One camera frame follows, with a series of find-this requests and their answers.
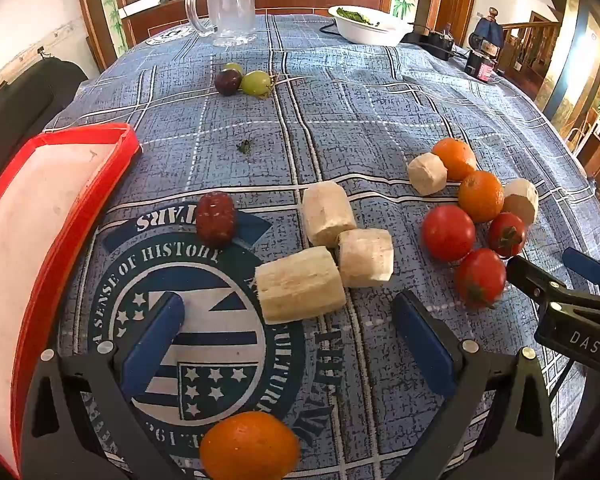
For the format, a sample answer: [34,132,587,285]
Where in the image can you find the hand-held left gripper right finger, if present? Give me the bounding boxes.
[380,287,561,480]

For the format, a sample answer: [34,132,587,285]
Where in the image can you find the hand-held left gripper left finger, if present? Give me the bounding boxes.
[20,290,201,480]

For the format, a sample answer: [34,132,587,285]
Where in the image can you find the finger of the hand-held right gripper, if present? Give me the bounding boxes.
[561,246,600,306]
[505,255,600,311]

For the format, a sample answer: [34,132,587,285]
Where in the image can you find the red tomato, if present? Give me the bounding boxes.
[421,205,477,262]
[487,212,527,258]
[455,248,507,308]

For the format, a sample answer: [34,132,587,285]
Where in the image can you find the peeled sugarcane piece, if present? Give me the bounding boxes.
[337,228,395,288]
[407,152,448,196]
[301,181,358,248]
[501,178,539,226]
[254,246,347,325]

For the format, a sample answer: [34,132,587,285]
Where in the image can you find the orange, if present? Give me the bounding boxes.
[457,170,505,223]
[199,411,301,480]
[431,138,478,182]

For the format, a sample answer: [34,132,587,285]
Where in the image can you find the dark red jujube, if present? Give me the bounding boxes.
[196,191,238,248]

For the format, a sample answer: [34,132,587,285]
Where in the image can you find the red rimmed white tray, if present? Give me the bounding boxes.
[0,122,143,478]

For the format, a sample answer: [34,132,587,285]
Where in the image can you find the dark jar with red label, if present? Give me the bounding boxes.
[464,42,498,81]

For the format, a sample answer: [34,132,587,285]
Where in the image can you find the wooden stair railing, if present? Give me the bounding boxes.
[487,6,563,96]

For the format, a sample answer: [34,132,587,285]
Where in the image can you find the blue printed tablecloth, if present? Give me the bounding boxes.
[45,12,600,480]

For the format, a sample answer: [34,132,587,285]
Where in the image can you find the dark blue cloth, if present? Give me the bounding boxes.
[470,17,505,53]

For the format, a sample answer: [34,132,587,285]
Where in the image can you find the black device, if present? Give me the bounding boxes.
[405,24,473,61]

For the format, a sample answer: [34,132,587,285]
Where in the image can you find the purple grape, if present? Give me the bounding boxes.
[214,69,243,97]

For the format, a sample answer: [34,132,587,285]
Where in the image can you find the black leather sofa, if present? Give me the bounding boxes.
[0,57,88,206]

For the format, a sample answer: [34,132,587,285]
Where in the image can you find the large green grape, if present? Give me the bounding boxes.
[241,71,273,97]

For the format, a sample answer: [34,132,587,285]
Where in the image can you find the white bowl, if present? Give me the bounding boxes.
[328,5,412,45]

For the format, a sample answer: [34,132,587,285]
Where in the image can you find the green leaves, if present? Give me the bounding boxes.
[337,6,381,27]

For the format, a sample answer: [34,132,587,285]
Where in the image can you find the clear glass mug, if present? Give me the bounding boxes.
[184,0,258,47]

